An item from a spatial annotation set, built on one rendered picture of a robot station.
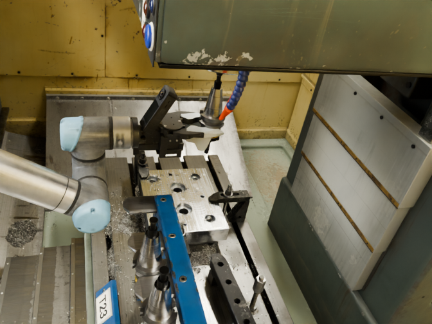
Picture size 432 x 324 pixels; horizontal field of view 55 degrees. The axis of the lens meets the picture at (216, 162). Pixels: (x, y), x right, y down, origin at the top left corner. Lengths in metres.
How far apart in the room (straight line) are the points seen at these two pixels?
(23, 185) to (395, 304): 0.95
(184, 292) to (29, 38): 1.44
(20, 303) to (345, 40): 1.14
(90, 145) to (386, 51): 0.62
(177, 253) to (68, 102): 1.36
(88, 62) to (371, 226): 1.38
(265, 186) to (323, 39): 1.54
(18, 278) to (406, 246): 1.13
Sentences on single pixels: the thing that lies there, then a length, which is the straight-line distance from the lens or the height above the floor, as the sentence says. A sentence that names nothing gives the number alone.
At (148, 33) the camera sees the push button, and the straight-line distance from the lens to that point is 0.55.
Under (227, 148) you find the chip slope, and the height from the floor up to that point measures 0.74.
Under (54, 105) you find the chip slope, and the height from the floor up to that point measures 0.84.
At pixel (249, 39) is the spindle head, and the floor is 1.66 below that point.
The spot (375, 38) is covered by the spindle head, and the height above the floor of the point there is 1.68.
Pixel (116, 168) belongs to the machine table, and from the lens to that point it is 1.55.
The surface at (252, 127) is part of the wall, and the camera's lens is 2.35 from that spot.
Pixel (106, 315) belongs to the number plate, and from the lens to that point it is 1.08.
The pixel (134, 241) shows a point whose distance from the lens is 0.85.
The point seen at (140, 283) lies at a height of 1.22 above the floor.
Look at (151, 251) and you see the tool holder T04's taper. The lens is 0.77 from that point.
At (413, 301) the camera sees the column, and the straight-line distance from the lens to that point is 1.25.
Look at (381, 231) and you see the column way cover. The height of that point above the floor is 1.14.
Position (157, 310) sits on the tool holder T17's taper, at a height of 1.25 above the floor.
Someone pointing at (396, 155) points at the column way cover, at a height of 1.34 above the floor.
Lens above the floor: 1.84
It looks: 35 degrees down
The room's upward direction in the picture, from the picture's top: 11 degrees clockwise
